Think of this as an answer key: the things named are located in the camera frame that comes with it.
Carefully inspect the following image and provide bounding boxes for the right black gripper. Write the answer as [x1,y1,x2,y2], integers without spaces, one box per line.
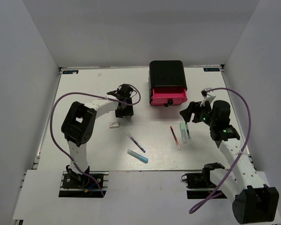
[180,98,217,127]

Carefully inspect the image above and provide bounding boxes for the pink drawer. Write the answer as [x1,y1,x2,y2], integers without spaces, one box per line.
[150,98,187,107]
[150,87,187,102]

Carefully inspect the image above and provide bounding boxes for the blue capped highlighter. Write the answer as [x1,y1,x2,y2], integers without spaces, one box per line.
[127,149,148,164]

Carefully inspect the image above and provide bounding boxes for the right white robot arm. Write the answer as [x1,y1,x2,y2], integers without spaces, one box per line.
[180,100,279,225]

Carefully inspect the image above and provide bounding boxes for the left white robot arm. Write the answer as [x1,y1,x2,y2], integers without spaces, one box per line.
[61,84,134,187]

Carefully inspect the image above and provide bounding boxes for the green capped highlighter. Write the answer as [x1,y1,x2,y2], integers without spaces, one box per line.
[179,122,188,143]

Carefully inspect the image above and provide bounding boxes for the dark green pen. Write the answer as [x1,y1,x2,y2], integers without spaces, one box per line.
[185,123,192,142]

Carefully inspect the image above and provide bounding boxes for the red pen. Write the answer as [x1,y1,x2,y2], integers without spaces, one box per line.
[170,126,181,150]

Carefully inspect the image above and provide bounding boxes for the black drawer cabinet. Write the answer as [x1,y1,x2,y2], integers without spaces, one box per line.
[148,60,187,99]

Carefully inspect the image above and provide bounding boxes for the white eraser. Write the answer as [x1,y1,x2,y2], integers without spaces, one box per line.
[109,121,119,128]

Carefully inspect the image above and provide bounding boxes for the purple pen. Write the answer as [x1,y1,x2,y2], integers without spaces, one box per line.
[127,134,146,153]

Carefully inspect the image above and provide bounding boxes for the right blue label sticker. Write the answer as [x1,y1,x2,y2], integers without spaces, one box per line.
[203,67,221,72]

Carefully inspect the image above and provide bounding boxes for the blue label sticker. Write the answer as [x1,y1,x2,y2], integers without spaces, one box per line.
[62,70,79,75]
[203,67,221,72]

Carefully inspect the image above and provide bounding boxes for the left blue label sticker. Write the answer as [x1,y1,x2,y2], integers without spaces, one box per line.
[62,70,79,75]

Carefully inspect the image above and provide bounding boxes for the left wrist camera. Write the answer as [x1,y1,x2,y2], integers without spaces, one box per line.
[107,88,122,99]

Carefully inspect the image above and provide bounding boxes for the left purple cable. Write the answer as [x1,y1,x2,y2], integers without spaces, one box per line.
[50,84,141,197]

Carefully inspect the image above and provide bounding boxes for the purple cable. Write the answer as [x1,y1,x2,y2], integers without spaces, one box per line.
[188,87,251,215]
[50,84,141,197]

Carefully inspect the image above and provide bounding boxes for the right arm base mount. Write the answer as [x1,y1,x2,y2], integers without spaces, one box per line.
[181,163,225,200]

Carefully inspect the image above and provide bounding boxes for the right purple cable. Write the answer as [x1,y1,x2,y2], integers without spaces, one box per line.
[188,87,251,215]

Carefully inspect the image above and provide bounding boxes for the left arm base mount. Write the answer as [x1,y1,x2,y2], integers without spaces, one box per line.
[59,165,109,198]

